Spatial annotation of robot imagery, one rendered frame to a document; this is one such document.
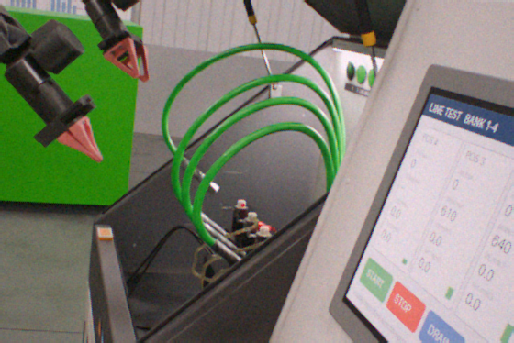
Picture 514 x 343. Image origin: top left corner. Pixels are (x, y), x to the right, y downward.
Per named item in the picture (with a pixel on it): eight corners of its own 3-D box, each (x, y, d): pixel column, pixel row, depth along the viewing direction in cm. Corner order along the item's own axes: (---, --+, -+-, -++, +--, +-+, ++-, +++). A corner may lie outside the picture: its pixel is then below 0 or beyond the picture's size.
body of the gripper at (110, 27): (145, 44, 151) (128, 18, 152) (124, 33, 141) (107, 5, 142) (122, 61, 152) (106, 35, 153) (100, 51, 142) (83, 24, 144)
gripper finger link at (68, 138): (119, 147, 110) (81, 102, 109) (85, 174, 111) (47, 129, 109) (126, 139, 117) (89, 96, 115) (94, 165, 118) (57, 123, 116)
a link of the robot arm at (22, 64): (6, 68, 113) (-6, 72, 108) (37, 42, 112) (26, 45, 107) (35, 101, 115) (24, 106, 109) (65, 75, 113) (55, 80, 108)
